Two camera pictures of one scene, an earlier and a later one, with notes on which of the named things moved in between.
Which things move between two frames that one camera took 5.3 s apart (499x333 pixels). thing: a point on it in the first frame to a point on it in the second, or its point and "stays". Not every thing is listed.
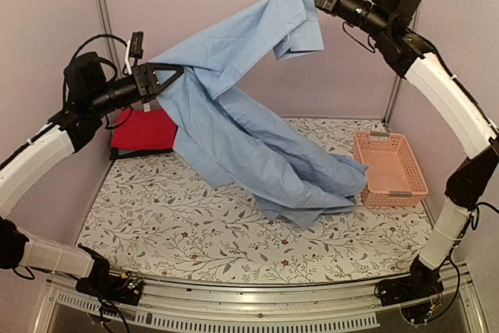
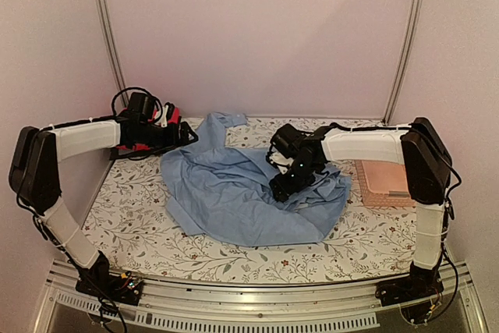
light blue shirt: (233, 143) to (224, 193)
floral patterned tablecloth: (161, 219) stays
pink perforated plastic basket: (393, 178) stays
